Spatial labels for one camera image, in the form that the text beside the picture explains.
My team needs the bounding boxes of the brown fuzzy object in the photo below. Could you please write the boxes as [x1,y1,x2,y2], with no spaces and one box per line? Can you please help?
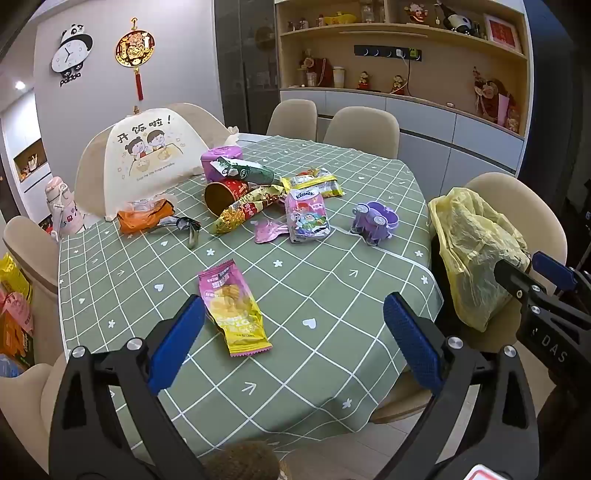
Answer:
[203,440,282,480]

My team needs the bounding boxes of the pink snack bag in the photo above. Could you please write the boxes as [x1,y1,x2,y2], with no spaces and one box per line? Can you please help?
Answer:
[0,291,35,337]

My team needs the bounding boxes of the black power strip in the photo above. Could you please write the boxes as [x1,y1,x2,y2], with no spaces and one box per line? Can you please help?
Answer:
[354,45,423,62]

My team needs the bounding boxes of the pink foil wrapper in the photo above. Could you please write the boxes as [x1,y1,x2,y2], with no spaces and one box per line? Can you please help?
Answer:
[254,219,289,244]

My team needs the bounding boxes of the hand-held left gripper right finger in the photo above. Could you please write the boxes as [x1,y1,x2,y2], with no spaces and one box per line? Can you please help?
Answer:
[374,292,540,480]

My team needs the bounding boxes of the pink water bottle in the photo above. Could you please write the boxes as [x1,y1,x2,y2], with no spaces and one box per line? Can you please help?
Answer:
[45,176,87,238]

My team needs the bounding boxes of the grey cabinet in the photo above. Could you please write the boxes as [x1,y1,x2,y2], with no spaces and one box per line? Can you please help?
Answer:
[279,88,525,174]

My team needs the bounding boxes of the pink yellow chip packet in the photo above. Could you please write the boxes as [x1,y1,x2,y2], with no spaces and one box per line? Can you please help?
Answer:
[198,260,272,357]

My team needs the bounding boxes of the red gold figurine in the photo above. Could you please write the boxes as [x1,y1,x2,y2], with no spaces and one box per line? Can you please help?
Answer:
[404,2,432,24]

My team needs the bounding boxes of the panda wall clock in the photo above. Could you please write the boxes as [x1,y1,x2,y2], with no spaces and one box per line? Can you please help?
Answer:
[51,24,94,88]

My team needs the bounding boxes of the long yellow red snack packet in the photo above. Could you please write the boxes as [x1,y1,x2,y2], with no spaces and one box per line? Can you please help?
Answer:
[210,184,284,234]

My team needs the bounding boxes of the green checked tablecloth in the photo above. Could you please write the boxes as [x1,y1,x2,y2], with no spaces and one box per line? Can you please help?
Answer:
[58,134,444,457]

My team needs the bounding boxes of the recessed wall shelf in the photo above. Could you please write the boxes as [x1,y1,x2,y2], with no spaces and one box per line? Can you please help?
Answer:
[13,138,49,185]

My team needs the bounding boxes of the yellow snack bag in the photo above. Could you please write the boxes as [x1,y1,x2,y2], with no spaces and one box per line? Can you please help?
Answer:
[0,253,33,305]

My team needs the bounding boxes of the white charger cable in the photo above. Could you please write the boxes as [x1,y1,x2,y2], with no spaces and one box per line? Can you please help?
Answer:
[385,51,414,95]

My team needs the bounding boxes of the red gold hanging ornament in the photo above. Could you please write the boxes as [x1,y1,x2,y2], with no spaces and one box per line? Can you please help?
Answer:
[115,17,155,101]

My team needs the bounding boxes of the pink flower doll bouquet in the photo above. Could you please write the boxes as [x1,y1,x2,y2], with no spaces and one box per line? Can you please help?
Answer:
[473,67,522,132]

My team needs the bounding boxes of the pink tissue pack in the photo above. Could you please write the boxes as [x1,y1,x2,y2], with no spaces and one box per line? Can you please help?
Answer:
[284,187,332,244]

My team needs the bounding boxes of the red paper cup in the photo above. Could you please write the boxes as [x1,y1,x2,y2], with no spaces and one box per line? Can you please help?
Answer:
[204,180,250,217]

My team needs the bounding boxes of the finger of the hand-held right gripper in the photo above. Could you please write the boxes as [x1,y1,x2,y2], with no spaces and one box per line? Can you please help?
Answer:
[531,251,579,294]
[493,259,546,320]

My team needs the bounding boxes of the red picture frame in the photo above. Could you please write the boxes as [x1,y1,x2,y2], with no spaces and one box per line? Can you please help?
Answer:
[484,14,522,54]

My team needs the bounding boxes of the dark glass cabinet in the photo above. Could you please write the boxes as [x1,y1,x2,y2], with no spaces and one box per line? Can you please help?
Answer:
[213,0,281,134]

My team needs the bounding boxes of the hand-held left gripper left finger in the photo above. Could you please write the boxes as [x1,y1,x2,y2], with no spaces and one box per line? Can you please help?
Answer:
[48,294,208,480]

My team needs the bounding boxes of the wooden wall shelf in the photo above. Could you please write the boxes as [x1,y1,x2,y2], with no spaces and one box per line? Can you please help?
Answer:
[274,0,529,139]

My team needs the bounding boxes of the yellow foil snack packet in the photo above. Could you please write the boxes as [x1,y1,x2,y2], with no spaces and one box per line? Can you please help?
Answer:
[281,174,345,199]

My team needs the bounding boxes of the purple plastic jar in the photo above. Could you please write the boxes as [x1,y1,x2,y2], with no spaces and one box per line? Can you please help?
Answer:
[201,145,244,183]

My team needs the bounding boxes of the green white snack packet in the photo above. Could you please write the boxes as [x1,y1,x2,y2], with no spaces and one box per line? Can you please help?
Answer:
[210,157,281,185]

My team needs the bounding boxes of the cream printed food cover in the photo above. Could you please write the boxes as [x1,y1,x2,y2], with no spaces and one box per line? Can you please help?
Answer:
[74,102,241,222]

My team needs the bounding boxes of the yellow plastic bag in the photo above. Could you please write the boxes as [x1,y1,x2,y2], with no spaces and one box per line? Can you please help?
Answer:
[428,187,532,333]

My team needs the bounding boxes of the orange snack box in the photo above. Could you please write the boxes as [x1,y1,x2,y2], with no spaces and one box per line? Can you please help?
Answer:
[0,318,35,370]

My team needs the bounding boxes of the dark red doll bouquet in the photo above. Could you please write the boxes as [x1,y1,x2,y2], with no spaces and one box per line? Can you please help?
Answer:
[300,50,333,88]

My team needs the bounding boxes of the panda plush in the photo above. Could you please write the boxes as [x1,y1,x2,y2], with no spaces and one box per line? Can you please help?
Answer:
[445,13,483,37]

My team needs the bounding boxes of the beige chair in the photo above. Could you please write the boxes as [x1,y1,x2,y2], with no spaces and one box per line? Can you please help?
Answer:
[0,353,75,480]
[267,99,318,139]
[429,172,568,352]
[323,106,400,160]
[369,369,462,425]
[2,216,63,365]

